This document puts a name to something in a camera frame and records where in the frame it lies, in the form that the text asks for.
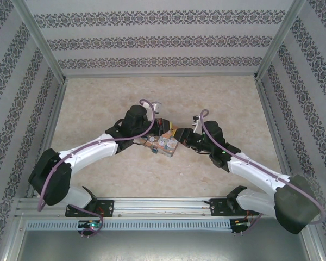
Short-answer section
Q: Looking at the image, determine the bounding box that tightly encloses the orange LOVE bear tin box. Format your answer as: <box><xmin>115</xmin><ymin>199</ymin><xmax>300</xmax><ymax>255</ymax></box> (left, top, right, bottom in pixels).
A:
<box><xmin>137</xmin><ymin>129</ymin><xmax>180</xmax><ymax>159</ymax></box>

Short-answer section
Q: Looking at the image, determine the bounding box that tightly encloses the right green control board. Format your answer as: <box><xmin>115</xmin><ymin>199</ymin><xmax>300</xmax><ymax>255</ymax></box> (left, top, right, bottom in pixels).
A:
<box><xmin>231</xmin><ymin>217</ymin><xmax>251</xmax><ymax>227</ymax></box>

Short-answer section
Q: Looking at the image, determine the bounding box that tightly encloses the green control board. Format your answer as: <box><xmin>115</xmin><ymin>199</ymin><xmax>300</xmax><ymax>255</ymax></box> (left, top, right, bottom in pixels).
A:
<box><xmin>231</xmin><ymin>217</ymin><xmax>251</xmax><ymax>227</ymax></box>
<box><xmin>77</xmin><ymin>220</ymin><xmax>102</xmax><ymax>229</ymax></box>

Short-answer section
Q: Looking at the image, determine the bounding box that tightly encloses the grey sheet metal shelf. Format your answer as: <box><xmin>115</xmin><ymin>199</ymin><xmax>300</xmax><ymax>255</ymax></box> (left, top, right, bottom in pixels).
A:
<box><xmin>15</xmin><ymin>230</ymin><xmax>317</xmax><ymax>261</ymax></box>

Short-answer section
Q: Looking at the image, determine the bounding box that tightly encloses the left green control board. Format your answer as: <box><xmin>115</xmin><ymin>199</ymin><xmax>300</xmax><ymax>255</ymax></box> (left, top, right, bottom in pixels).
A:
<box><xmin>77</xmin><ymin>220</ymin><xmax>102</xmax><ymax>229</ymax></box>

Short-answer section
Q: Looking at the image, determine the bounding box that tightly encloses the aluminium frame back rail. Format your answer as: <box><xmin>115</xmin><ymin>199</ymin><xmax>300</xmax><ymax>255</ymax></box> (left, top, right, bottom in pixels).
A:
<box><xmin>64</xmin><ymin>72</ymin><xmax>259</xmax><ymax>80</ymax></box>

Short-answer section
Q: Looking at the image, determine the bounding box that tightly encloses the aluminium frame side rail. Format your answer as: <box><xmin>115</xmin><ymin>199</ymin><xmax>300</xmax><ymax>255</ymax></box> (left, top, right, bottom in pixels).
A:
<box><xmin>254</xmin><ymin>76</ymin><xmax>297</xmax><ymax>177</ymax></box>

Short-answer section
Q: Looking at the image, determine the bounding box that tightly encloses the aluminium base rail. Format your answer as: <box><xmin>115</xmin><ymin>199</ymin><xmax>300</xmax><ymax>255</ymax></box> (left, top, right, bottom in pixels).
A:
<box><xmin>15</xmin><ymin>197</ymin><xmax>264</xmax><ymax>218</ymax></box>

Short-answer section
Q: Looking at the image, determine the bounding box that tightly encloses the slotted grey cable duct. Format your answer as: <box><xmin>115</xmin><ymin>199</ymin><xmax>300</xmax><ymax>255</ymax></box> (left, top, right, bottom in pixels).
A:
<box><xmin>25</xmin><ymin>218</ymin><xmax>232</xmax><ymax>232</ymax></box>

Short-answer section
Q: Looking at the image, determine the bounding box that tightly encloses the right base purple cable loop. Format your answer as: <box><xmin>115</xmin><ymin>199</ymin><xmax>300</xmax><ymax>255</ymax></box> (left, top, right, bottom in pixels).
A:
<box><xmin>240</xmin><ymin>212</ymin><xmax>263</xmax><ymax>235</ymax></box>

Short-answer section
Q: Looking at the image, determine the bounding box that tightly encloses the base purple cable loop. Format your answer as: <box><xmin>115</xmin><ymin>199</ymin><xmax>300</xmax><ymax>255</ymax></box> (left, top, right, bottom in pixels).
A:
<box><xmin>240</xmin><ymin>212</ymin><xmax>263</xmax><ymax>235</ymax></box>
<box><xmin>66</xmin><ymin>205</ymin><xmax>105</xmax><ymax>238</ymax></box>

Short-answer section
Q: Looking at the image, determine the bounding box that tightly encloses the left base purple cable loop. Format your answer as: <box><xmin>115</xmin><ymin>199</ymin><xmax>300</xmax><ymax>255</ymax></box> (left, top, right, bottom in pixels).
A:
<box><xmin>66</xmin><ymin>205</ymin><xmax>105</xmax><ymax>238</ymax></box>

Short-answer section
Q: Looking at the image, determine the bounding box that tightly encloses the aluminium frame corner post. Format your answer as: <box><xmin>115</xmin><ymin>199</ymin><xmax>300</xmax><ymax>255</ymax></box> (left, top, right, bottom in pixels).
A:
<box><xmin>254</xmin><ymin>0</ymin><xmax>307</xmax><ymax>81</ymax></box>
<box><xmin>11</xmin><ymin>0</ymin><xmax>68</xmax><ymax>83</ymax></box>

